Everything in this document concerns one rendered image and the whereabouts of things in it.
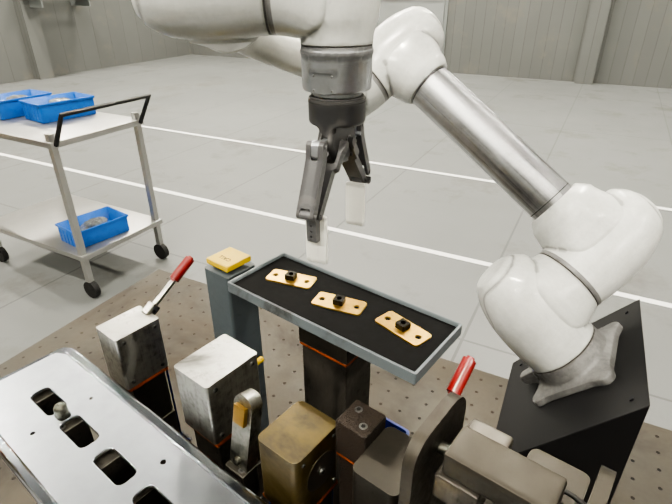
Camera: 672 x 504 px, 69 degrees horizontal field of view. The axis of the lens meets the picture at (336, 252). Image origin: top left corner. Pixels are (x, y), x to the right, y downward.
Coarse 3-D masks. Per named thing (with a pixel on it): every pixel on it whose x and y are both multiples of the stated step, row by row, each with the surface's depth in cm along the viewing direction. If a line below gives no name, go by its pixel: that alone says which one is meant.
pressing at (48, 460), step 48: (0, 384) 86; (48, 384) 86; (96, 384) 86; (0, 432) 76; (48, 432) 76; (96, 432) 77; (144, 432) 76; (48, 480) 69; (96, 480) 69; (144, 480) 69; (192, 480) 69
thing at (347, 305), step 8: (320, 296) 80; (328, 296) 80; (336, 296) 79; (344, 296) 79; (312, 304) 79; (320, 304) 78; (328, 304) 78; (336, 304) 78; (344, 304) 78; (352, 304) 78; (360, 304) 78; (344, 312) 77; (352, 312) 76; (360, 312) 76
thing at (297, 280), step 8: (272, 272) 87; (280, 272) 87; (288, 272) 85; (296, 272) 85; (272, 280) 85; (280, 280) 85; (288, 280) 85; (296, 280) 85; (304, 280) 85; (312, 280) 85; (304, 288) 83
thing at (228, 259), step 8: (232, 248) 96; (216, 256) 93; (224, 256) 93; (232, 256) 93; (240, 256) 93; (248, 256) 93; (216, 264) 91; (224, 264) 90; (232, 264) 90; (240, 264) 92
